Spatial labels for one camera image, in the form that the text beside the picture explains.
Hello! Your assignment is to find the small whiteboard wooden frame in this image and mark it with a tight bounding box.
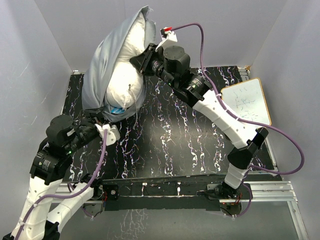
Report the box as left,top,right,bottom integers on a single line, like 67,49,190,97
221,78,272,126

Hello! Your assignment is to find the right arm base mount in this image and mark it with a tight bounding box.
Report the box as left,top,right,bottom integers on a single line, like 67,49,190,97
197,182,253,204

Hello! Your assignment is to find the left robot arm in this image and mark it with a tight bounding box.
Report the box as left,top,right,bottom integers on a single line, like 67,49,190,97
3,115,108,240

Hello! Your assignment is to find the grey pillowcase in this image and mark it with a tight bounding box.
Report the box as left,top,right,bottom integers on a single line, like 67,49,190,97
81,5,156,123

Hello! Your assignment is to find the white pillow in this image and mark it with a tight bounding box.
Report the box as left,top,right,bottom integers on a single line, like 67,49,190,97
106,12,146,115

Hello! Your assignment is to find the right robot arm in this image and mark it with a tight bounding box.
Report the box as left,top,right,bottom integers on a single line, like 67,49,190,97
129,43,269,199

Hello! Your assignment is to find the aluminium frame rail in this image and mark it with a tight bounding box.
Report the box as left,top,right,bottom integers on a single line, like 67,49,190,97
56,178,308,240

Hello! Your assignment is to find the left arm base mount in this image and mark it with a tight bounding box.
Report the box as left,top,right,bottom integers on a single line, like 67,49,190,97
84,184,119,203

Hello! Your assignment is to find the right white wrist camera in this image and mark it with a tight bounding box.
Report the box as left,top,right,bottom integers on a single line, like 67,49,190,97
158,27,178,49

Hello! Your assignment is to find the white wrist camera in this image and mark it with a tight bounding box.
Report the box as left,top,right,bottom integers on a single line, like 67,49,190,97
158,27,178,49
95,123,121,146

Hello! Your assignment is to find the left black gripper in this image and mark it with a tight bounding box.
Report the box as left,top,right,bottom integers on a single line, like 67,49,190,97
65,106,106,153

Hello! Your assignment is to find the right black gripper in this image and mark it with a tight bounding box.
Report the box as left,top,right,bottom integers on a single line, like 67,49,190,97
130,44,178,90

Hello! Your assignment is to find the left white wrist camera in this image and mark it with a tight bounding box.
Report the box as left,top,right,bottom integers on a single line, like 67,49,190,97
95,123,121,146

